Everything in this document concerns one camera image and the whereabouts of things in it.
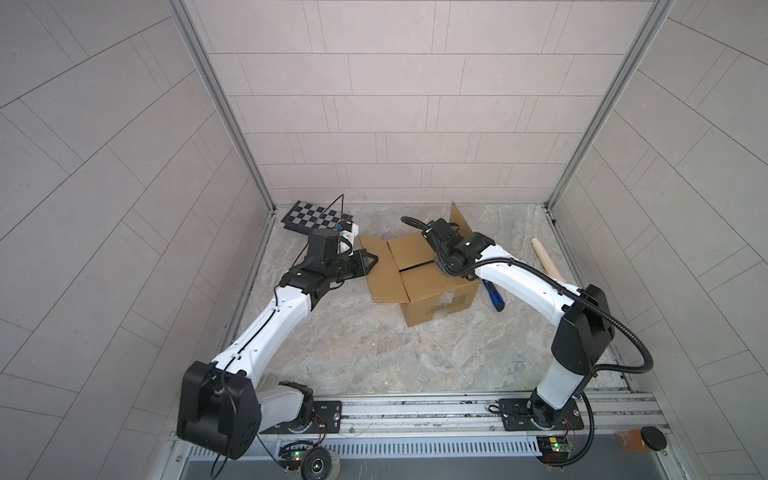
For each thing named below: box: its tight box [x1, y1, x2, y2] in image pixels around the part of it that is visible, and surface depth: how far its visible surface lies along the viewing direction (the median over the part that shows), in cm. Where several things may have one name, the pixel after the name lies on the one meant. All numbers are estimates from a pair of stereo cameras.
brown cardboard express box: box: [359, 202, 480, 327], surface depth 79 cm
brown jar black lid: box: [618, 426, 667, 453], surface depth 63 cm
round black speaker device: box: [300, 447, 341, 480], surface depth 59 cm
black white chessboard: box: [281, 200, 354, 234], surface depth 111 cm
